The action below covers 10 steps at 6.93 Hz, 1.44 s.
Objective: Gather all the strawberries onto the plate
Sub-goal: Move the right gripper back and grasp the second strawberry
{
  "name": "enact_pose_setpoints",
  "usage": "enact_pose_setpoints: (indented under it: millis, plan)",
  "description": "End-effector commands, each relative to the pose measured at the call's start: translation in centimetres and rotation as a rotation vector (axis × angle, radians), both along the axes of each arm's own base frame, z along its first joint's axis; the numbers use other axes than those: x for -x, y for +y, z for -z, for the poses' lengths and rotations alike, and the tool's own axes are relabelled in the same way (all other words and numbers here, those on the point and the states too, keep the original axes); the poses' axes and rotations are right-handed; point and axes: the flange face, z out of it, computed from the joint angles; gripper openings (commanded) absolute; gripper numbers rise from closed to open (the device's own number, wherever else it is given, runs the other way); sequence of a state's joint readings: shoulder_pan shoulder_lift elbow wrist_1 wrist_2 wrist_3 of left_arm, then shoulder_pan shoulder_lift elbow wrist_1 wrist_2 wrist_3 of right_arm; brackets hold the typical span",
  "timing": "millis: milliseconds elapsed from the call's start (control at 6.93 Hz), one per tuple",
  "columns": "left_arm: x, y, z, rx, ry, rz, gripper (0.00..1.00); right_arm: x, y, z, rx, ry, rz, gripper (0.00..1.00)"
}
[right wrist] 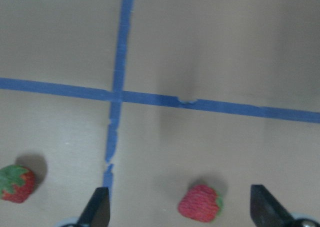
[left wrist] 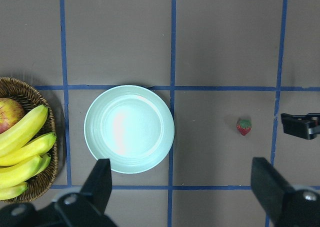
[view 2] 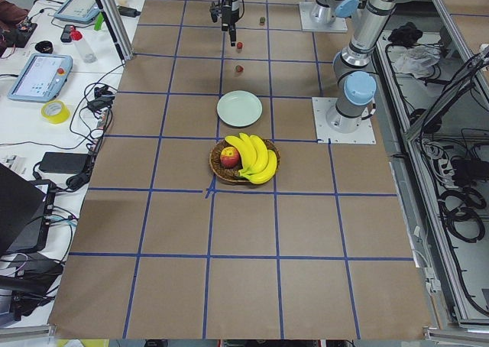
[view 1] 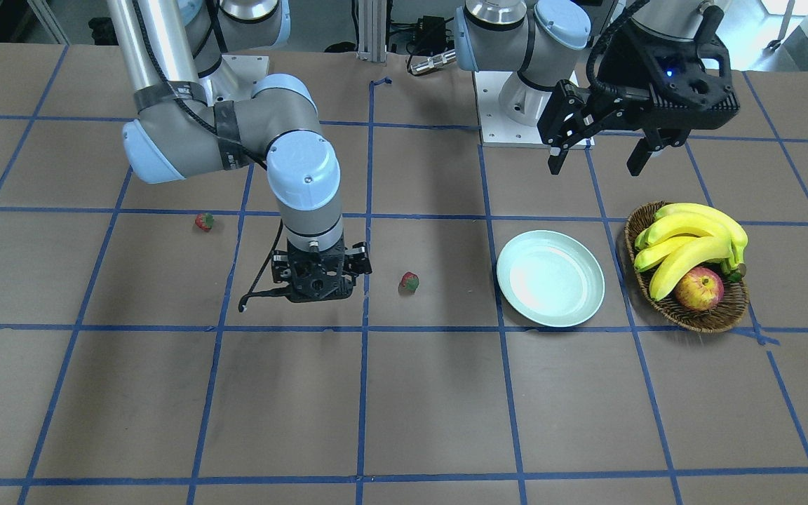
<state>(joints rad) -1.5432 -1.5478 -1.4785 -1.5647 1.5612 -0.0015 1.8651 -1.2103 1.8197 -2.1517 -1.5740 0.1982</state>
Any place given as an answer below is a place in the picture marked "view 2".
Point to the teach pendant far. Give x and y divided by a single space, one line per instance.
77 11

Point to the white crumpled cloth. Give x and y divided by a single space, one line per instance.
418 61

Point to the aluminium frame post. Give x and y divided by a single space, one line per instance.
116 29

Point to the black power adapter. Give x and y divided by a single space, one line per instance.
63 163

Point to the black phone device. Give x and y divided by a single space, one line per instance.
66 33

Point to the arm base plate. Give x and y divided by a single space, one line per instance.
316 18
334 128

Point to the clear bottle red cap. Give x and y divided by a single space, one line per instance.
82 46

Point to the red apple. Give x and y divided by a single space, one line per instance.
230 157

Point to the yellow tape roll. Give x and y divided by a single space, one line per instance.
55 112

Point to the teach pendant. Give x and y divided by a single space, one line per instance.
42 78
77 11

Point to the black laptop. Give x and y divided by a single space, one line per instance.
25 208

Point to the light green plate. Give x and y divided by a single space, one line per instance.
239 108

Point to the black round bowl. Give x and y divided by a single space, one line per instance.
44 47

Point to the yellow banana bunch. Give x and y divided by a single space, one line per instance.
258 163

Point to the teach pendant near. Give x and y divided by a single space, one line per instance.
42 78

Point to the black cloth bundle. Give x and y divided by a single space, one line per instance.
406 35

